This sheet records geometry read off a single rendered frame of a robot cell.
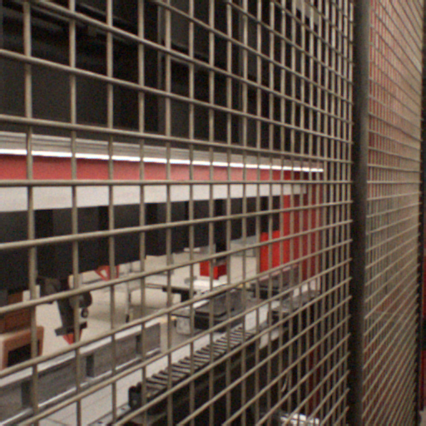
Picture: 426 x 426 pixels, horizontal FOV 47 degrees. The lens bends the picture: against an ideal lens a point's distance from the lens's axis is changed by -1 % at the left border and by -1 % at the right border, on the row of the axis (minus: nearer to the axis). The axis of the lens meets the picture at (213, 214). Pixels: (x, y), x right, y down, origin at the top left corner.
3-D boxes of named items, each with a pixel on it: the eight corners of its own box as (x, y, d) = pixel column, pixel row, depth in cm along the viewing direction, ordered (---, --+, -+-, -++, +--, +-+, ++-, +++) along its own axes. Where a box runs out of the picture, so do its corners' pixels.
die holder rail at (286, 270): (289, 281, 262) (289, 263, 262) (299, 282, 259) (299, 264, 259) (247, 300, 219) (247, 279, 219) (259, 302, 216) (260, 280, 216)
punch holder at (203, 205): (195, 242, 184) (195, 198, 183) (215, 244, 179) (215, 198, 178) (172, 247, 171) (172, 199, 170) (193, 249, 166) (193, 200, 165)
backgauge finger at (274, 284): (231, 287, 195) (231, 274, 195) (294, 294, 182) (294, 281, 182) (216, 293, 185) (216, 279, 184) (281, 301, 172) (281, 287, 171)
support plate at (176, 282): (173, 277, 213) (173, 274, 213) (226, 284, 200) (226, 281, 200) (147, 284, 197) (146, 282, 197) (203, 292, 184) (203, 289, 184)
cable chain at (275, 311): (310, 298, 171) (310, 287, 170) (326, 299, 168) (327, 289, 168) (266, 324, 139) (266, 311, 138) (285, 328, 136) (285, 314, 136)
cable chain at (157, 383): (240, 340, 125) (240, 325, 125) (260, 344, 122) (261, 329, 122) (127, 408, 87) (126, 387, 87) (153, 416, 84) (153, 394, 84)
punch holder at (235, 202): (222, 237, 201) (222, 196, 200) (240, 239, 197) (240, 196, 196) (202, 241, 188) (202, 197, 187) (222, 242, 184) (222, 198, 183)
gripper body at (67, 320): (78, 330, 172) (73, 309, 172) (54, 334, 175) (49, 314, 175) (88, 325, 179) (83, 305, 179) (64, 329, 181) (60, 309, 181)
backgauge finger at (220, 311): (170, 311, 159) (170, 296, 159) (242, 323, 146) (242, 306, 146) (146, 320, 149) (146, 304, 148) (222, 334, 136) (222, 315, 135)
